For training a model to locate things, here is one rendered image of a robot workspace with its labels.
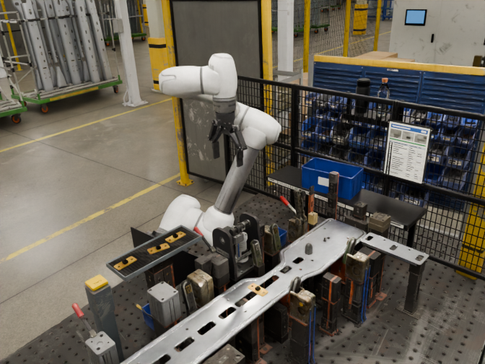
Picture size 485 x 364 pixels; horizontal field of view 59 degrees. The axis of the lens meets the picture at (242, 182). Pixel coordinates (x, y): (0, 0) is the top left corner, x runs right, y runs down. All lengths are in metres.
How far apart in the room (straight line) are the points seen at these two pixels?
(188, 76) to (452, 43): 6.85
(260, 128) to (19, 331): 2.24
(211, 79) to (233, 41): 2.40
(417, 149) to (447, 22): 5.97
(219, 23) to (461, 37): 4.95
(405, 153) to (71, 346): 1.82
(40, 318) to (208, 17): 2.83
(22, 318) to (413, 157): 2.80
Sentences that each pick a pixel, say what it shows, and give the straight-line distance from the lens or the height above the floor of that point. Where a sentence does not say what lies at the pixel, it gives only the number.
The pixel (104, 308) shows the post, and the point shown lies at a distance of 1.69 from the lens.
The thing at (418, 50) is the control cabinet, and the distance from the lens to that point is 8.30.
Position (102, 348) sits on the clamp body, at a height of 1.06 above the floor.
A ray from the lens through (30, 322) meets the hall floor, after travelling 3.49.
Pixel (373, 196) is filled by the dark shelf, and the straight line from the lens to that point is 2.43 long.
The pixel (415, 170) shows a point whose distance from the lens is 2.32.
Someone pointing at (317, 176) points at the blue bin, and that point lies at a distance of 2.39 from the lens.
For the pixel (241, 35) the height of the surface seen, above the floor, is 1.68.
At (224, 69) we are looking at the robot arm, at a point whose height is 1.83.
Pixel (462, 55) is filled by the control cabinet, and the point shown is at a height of 0.84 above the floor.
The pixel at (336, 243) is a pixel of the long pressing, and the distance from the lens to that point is 2.05.
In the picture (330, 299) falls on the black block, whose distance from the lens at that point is 1.89.
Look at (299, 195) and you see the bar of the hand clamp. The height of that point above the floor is 1.18.
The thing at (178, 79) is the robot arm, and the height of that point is 1.80.
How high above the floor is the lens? 2.12
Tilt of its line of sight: 25 degrees down
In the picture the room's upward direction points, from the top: 2 degrees counter-clockwise
